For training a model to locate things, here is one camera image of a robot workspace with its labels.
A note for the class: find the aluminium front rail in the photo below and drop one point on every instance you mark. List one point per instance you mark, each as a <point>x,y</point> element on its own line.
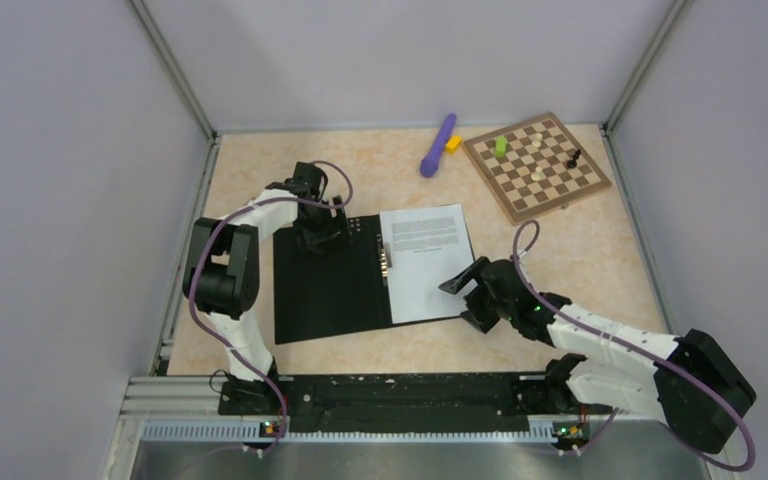
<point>188,406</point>

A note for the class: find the metal folder clip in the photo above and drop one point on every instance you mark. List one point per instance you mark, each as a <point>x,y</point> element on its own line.
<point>385,262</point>

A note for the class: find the wooden chessboard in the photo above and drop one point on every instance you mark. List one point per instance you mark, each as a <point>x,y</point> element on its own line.
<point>535,167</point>

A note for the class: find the black chess piece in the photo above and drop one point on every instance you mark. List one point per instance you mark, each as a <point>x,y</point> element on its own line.
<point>573,161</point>

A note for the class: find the teal folder black inside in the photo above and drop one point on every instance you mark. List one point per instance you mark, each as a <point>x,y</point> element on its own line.
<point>338,293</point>

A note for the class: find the purple cylindrical handle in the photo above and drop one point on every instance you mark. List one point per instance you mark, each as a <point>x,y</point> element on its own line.
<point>430,163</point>

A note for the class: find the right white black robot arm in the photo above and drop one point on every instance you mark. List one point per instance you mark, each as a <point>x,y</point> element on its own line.
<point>686,383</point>

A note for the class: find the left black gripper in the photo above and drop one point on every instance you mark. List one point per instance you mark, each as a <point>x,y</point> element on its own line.
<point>334,229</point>

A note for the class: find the white printed paper stack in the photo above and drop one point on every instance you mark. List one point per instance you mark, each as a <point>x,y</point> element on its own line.
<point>425,247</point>

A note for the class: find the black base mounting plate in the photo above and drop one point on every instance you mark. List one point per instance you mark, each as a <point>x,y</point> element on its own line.
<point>446,403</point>

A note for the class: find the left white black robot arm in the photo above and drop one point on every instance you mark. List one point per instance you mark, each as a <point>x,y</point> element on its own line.
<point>222,273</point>

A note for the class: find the white chess piece lower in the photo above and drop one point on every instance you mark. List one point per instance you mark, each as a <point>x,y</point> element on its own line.
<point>538,174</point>

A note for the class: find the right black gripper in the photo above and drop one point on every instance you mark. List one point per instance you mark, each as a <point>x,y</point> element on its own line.
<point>457,284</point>

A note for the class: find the green block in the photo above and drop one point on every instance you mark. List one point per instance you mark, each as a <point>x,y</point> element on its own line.
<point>500,146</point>

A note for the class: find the yellow block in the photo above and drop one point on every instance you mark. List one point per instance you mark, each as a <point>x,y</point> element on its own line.
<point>453,144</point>

